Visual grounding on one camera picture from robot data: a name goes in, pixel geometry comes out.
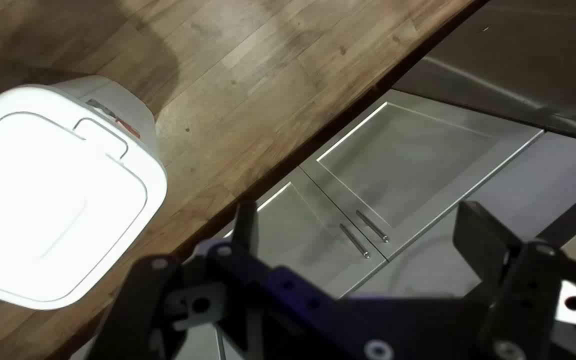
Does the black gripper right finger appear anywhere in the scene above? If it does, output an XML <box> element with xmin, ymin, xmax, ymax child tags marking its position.
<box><xmin>452</xmin><ymin>197</ymin><xmax>568</xmax><ymax>360</ymax></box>

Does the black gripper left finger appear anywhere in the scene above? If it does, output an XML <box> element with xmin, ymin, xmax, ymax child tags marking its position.
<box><xmin>86</xmin><ymin>197</ymin><xmax>278</xmax><ymax>360</ymax></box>

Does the red grey bin label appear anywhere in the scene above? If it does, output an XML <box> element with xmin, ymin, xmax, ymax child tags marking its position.
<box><xmin>86</xmin><ymin>96</ymin><xmax>145</xmax><ymax>142</ymax></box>

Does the white bin push button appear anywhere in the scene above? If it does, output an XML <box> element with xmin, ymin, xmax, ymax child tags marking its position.
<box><xmin>72</xmin><ymin>115</ymin><xmax>133</xmax><ymax>161</ymax></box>

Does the white plastic bin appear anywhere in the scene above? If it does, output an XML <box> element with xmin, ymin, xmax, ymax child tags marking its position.
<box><xmin>0</xmin><ymin>73</ymin><xmax>170</xmax><ymax>312</ymax></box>

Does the metal cabinet door handle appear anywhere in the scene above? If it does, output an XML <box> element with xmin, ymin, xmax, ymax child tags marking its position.
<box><xmin>355</xmin><ymin>205</ymin><xmax>393</xmax><ymax>243</ymax></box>
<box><xmin>336</xmin><ymin>221</ymin><xmax>375</xmax><ymax>259</ymax></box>

